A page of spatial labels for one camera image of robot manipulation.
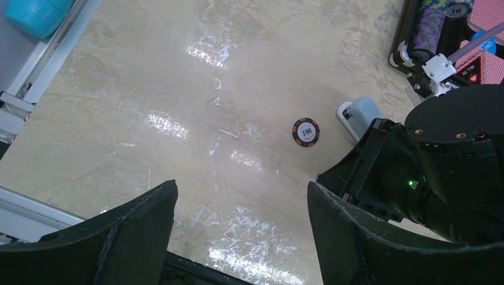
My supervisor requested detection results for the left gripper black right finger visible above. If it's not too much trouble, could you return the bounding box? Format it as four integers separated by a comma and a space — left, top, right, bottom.
307, 182, 503, 284

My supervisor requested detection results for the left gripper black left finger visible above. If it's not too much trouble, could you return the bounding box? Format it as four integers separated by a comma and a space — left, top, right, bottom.
1, 180, 178, 284

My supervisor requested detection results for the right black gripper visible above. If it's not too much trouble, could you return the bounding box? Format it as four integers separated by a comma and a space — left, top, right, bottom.
316, 119, 418, 223

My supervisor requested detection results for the light blue stapler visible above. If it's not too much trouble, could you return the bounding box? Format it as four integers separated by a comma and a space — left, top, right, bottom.
336, 97, 383, 142

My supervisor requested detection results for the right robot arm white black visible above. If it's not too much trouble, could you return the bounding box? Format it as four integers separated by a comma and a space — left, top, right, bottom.
316, 84, 503, 245

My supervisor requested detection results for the poker chip near left gripper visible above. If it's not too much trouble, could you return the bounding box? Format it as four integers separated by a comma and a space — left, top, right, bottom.
292, 118, 320, 147

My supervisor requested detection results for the black poker chip case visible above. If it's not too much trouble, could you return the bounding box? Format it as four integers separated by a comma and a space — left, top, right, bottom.
389, 1, 503, 86

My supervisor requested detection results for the blue cylinder tool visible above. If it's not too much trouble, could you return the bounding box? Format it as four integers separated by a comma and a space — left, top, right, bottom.
4, 0, 73, 39

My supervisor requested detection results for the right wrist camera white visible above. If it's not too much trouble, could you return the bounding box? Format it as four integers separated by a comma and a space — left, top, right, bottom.
405, 53, 459, 105

